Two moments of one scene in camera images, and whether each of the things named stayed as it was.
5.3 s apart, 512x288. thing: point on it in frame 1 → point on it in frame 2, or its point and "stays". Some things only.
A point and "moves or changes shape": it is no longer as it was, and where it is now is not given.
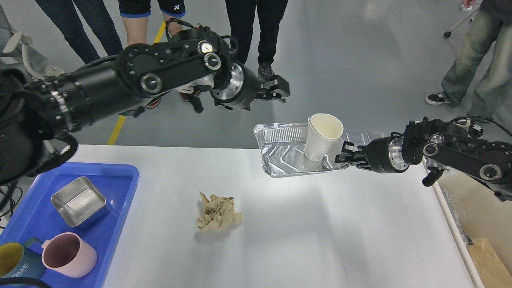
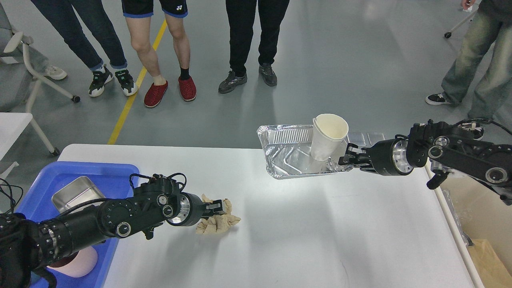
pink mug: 67,253 stays
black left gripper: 238,86 → 193,209
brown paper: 219,213 stays
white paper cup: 324,131 moves or changes shape
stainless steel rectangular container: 80,202 stays
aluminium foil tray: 282,146 stays
